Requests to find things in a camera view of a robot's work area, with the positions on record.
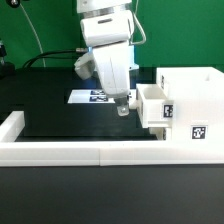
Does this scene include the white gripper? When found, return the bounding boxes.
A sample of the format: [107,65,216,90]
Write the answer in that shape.
[81,10,134,116]

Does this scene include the white drawer tray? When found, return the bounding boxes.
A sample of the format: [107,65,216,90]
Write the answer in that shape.
[149,127,166,140]
[129,84,174,128]

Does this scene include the white drawer cabinet box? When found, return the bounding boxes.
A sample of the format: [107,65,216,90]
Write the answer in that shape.
[156,67,224,142]

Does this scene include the white front drawer tray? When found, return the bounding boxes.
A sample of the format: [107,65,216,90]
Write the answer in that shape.
[149,127,166,140]

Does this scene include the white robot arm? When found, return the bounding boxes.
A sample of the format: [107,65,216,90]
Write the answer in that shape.
[74,0,146,116]

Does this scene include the fiducial marker sheet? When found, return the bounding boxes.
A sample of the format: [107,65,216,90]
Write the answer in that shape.
[68,89,114,104]

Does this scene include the black cables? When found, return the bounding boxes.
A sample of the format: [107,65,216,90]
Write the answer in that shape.
[22,47,90,69]

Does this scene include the white foam border frame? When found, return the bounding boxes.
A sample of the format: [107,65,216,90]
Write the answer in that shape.
[0,111,224,167]

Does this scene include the white thin cable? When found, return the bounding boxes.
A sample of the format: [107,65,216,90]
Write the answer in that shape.
[19,4,47,68]

